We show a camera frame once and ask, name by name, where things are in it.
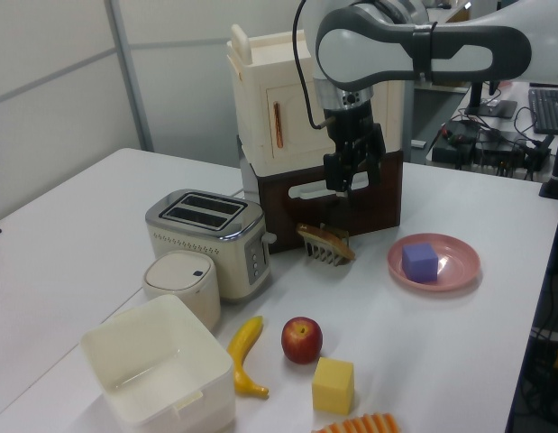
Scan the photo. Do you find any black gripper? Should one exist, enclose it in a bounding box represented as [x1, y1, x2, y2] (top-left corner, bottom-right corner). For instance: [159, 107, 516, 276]
[322, 102, 388, 198]

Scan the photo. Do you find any yellow cube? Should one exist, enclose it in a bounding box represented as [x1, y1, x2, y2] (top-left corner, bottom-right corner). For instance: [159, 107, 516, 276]
[311, 356, 355, 416]

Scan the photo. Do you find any purple cube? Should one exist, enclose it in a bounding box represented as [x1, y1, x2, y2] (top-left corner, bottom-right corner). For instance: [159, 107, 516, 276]
[401, 242, 440, 285]

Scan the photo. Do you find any dark brown wooden box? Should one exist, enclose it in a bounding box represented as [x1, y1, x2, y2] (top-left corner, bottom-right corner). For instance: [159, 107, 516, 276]
[255, 150, 405, 256]

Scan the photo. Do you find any brown bread slice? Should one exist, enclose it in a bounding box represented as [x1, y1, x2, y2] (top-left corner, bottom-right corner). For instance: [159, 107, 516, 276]
[296, 222, 357, 262]

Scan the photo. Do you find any metal toast rack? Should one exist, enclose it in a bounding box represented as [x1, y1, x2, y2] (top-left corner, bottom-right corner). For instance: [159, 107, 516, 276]
[300, 222, 352, 269]

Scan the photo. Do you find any black electronics box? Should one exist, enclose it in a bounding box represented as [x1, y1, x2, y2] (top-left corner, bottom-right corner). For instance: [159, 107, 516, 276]
[430, 118, 555, 178]

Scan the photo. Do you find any black monitor stand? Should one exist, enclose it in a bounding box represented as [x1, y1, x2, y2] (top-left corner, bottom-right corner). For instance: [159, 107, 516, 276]
[462, 79, 519, 120]

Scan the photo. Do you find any pink plate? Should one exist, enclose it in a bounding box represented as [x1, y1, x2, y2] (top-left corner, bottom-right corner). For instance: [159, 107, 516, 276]
[386, 232, 482, 294]

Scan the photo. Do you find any cream chrome toaster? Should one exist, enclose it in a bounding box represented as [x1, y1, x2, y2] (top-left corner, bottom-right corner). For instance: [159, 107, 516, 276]
[144, 189, 278, 305]

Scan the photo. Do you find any red apple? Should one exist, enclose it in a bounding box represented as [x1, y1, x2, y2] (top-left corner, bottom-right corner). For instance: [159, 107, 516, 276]
[280, 316, 325, 366]

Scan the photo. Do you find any black keyboard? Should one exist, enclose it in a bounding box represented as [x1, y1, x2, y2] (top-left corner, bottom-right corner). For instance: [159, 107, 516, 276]
[527, 88, 558, 135]

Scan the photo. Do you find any black pole clamp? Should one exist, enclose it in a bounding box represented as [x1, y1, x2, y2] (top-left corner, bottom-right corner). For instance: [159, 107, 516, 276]
[537, 134, 558, 202]

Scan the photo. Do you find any small cream lidded bin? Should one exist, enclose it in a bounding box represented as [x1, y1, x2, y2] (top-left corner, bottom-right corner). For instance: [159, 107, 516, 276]
[142, 251, 223, 333]

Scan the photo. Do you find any yellow banana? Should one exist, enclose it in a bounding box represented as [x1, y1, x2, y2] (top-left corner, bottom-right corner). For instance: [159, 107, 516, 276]
[226, 315, 271, 400]

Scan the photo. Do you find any orange striped bread loaf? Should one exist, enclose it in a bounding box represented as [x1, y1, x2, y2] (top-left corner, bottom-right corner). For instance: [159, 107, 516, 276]
[310, 411, 403, 433]

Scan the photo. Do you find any cream plastic container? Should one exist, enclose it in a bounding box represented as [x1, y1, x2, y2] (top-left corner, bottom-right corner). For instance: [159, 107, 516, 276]
[79, 294, 237, 433]

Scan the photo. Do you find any white box handle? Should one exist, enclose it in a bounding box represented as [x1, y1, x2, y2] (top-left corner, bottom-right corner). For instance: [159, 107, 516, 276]
[287, 173, 369, 201]

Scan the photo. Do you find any copper cabinet door handle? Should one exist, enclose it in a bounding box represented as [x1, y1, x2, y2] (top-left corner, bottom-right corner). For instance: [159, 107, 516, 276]
[271, 101, 286, 151]

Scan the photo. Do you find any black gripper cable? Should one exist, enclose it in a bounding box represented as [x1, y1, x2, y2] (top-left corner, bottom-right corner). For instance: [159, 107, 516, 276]
[292, 0, 336, 130]

